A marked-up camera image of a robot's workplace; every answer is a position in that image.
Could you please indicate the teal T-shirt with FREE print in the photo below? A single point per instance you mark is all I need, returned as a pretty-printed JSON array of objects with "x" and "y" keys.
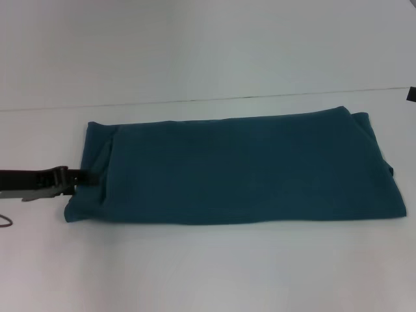
[{"x": 243, "y": 169}]

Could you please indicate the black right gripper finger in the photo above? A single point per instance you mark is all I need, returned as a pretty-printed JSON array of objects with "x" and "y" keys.
[{"x": 412, "y": 94}]

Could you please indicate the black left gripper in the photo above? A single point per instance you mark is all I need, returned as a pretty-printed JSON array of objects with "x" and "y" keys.
[{"x": 29, "y": 183}]

